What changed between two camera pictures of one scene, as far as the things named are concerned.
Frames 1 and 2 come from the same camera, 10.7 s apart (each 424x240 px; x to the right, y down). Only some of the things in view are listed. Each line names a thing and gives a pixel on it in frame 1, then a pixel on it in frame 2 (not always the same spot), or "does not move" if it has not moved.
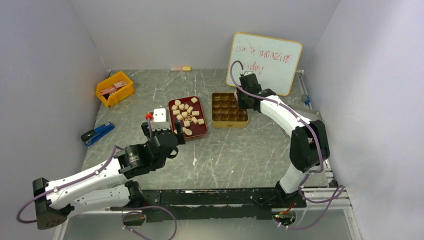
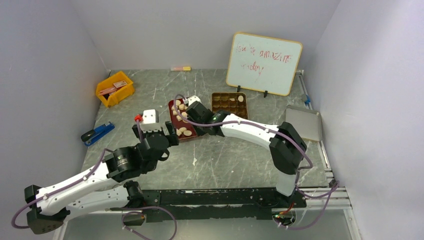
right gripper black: x=243 y=100 → x=194 y=110
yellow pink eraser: x=181 y=68 does not move
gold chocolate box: x=225 y=112 does not move
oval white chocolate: x=188 y=132 does not move
